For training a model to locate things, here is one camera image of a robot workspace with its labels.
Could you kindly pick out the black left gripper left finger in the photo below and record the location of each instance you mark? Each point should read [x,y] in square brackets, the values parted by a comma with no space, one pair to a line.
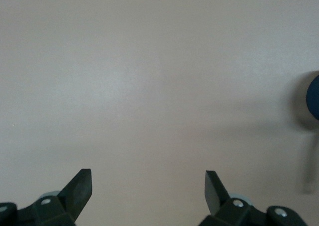
[74,193]

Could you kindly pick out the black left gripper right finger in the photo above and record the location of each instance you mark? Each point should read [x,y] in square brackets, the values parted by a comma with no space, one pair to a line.
[214,196]

